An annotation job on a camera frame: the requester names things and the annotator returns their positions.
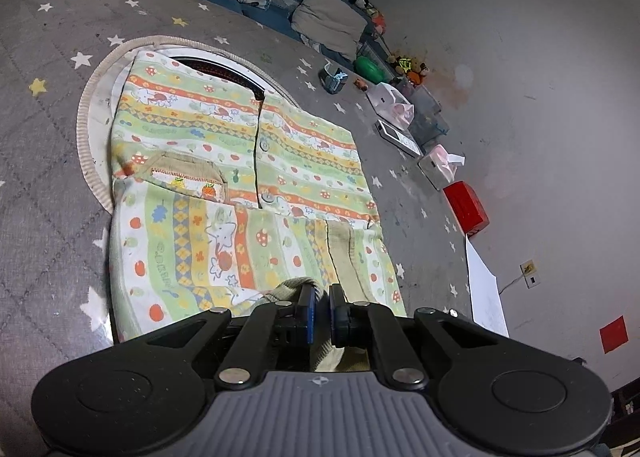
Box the clear plastic box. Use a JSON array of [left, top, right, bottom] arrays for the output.
[[390, 77, 451, 142]]

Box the white paper sheet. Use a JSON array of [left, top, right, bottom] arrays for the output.
[[465, 236, 511, 338]]

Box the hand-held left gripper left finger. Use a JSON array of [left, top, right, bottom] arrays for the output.
[[149, 284, 318, 387]]

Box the brown teddy bear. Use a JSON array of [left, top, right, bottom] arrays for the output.
[[390, 54, 431, 85]]

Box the pink white plastic container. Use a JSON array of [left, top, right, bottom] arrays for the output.
[[366, 83, 416, 130]]

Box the red square wall sticker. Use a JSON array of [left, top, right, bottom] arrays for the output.
[[599, 315, 630, 354]]

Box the small pink white tissue pack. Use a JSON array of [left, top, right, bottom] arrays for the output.
[[417, 144, 466, 188]]

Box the grey star pattern mat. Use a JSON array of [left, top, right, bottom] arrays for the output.
[[0, 0, 506, 457]]

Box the pastel striped print children's cardigan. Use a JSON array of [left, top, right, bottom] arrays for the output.
[[107, 49, 408, 373]]

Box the red box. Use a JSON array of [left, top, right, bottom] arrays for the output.
[[442, 181, 490, 237]]

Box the flat white device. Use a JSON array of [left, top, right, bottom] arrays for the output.
[[376, 119, 422, 158]]

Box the plain grey pillow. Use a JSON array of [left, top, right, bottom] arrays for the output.
[[291, 0, 368, 52]]

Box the round beige rimmed cover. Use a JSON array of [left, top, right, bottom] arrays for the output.
[[76, 35, 301, 215]]

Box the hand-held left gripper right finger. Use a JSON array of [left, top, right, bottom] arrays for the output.
[[328, 283, 497, 389]]

